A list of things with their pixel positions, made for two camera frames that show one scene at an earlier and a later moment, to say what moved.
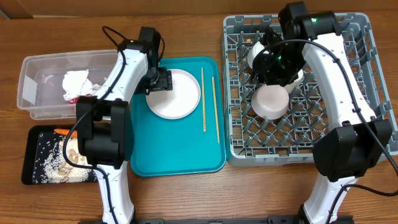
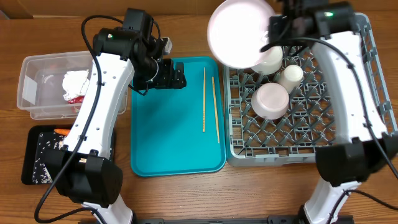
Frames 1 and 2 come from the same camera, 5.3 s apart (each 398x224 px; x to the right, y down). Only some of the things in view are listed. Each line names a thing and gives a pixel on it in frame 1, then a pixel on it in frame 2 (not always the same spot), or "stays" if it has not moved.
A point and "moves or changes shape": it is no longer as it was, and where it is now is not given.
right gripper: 265,69 to 280,29
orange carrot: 66,132 stays
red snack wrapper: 74,101 stays
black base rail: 350,220 stays
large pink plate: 179,102 to 237,30
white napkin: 75,84 stays
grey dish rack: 249,139 stays
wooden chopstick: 215,109 stays
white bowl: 255,48 moves or changes shape
